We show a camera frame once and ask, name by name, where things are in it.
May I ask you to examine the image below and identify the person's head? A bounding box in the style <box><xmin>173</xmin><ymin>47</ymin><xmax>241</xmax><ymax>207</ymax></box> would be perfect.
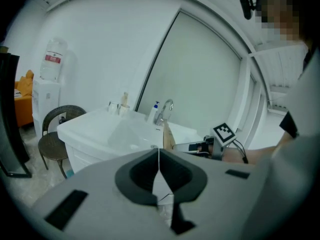
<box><xmin>254</xmin><ymin>0</ymin><xmax>301</xmax><ymax>43</ymax></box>

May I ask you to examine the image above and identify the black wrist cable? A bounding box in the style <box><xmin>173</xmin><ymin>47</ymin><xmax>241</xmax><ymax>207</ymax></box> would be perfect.
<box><xmin>231</xmin><ymin>138</ymin><xmax>250</xmax><ymax>165</ymax></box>

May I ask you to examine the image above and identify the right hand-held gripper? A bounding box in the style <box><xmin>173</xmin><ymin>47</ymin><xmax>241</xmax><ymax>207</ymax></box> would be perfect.
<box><xmin>172</xmin><ymin>121</ymin><xmax>238</xmax><ymax>160</ymax></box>

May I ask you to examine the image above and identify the white cup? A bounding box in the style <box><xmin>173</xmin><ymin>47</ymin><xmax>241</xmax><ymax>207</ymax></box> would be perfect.
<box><xmin>119</xmin><ymin>103</ymin><xmax>131</xmax><ymax>118</ymax></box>

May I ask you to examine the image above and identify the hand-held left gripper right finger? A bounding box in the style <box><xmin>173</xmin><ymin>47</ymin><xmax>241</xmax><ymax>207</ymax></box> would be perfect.
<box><xmin>158</xmin><ymin>148</ymin><xmax>272</xmax><ymax>240</ymax></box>

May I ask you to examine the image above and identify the person's right forearm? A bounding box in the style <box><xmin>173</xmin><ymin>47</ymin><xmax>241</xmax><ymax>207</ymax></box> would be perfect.
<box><xmin>223</xmin><ymin>133</ymin><xmax>291</xmax><ymax>165</ymax></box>

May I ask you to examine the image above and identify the person's black star-print shirt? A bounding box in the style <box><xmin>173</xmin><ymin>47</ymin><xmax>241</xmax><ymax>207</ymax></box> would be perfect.
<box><xmin>279</xmin><ymin>110</ymin><xmax>300</xmax><ymax>139</ymax></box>

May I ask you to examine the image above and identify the black head-mounted camera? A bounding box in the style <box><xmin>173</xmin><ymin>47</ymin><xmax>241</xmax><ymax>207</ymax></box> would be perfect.
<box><xmin>239</xmin><ymin>0</ymin><xmax>264</xmax><ymax>20</ymax></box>

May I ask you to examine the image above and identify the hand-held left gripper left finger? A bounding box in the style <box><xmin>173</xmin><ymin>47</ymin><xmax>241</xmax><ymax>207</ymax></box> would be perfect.
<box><xmin>31</xmin><ymin>148</ymin><xmax>176</xmax><ymax>240</ymax></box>

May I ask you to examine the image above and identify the black framed glass panel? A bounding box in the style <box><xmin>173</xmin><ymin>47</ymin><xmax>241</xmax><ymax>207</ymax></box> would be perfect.
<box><xmin>0</xmin><ymin>50</ymin><xmax>33</xmax><ymax>179</ymax></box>

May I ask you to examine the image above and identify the white water dispenser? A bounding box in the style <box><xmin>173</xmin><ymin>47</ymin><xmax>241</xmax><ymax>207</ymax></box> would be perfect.
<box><xmin>31</xmin><ymin>78</ymin><xmax>62</xmax><ymax>138</ymax></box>

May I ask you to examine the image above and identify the chrome faucet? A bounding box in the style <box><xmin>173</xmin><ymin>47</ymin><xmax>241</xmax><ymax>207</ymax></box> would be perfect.
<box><xmin>153</xmin><ymin>98</ymin><xmax>174</xmax><ymax>126</ymax></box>

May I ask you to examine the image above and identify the clear water jug red label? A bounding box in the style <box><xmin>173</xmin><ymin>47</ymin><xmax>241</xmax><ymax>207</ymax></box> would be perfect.
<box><xmin>39</xmin><ymin>37</ymin><xmax>69</xmax><ymax>81</ymax></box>

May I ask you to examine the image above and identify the frosted glass partition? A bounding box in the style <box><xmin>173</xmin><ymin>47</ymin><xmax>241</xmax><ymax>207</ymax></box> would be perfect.
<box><xmin>134</xmin><ymin>7</ymin><xmax>245</xmax><ymax>145</ymax></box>

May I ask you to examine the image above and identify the dark wicker chair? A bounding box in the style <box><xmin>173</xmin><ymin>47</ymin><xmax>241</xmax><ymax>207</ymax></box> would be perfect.
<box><xmin>37</xmin><ymin>104</ymin><xmax>87</xmax><ymax>180</ymax></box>

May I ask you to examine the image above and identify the white sink vanity cabinet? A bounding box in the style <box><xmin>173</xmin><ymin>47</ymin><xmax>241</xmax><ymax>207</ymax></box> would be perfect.
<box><xmin>56</xmin><ymin>108</ymin><xmax>205</xmax><ymax>205</ymax></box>

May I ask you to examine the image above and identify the white soap pump bottle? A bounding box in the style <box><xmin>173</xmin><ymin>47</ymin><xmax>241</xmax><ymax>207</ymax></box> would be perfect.
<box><xmin>146</xmin><ymin>100</ymin><xmax>161</xmax><ymax>125</ymax></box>

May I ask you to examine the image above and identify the clear glass cup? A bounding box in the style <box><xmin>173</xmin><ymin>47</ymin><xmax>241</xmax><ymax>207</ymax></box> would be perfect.
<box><xmin>108</xmin><ymin>100</ymin><xmax>120</xmax><ymax>115</ymax></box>

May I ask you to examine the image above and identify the orange box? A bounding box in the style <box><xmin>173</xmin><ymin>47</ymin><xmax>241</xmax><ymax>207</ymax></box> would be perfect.
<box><xmin>13</xmin><ymin>69</ymin><xmax>35</xmax><ymax>129</ymax></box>

